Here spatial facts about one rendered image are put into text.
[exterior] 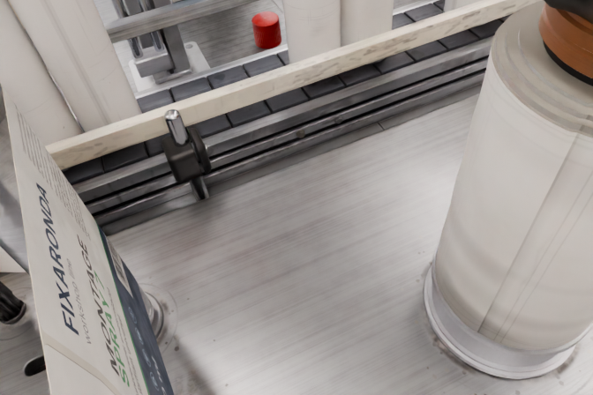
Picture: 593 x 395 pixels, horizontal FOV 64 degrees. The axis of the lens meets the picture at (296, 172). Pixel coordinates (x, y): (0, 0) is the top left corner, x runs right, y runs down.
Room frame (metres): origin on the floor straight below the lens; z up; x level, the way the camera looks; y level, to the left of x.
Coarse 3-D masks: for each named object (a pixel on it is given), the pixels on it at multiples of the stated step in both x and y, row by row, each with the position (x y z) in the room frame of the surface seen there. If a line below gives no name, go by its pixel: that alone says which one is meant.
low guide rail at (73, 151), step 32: (512, 0) 0.41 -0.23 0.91; (416, 32) 0.38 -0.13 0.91; (448, 32) 0.39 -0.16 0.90; (320, 64) 0.35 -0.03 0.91; (352, 64) 0.36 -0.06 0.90; (224, 96) 0.32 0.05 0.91; (256, 96) 0.33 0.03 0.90; (128, 128) 0.29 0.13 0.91; (160, 128) 0.30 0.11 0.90; (64, 160) 0.27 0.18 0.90
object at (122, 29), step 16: (192, 0) 0.39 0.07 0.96; (208, 0) 0.39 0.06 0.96; (224, 0) 0.40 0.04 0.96; (240, 0) 0.40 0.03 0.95; (256, 0) 0.40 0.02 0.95; (144, 16) 0.38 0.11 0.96; (160, 16) 0.38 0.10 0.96; (176, 16) 0.38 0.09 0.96; (192, 16) 0.39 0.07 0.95; (112, 32) 0.36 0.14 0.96; (128, 32) 0.37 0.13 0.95; (144, 32) 0.37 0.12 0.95
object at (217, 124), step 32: (480, 32) 0.41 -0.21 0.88; (256, 64) 0.40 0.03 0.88; (288, 64) 0.40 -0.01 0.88; (384, 64) 0.38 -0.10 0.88; (160, 96) 0.37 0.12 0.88; (192, 96) 0.37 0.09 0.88; (288, 96) 0.35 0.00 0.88; (320, 96) 0.35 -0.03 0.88; (224, 128) 0.32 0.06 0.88; (96, 160) 0.29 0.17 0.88; (128, 160) 0.29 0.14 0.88
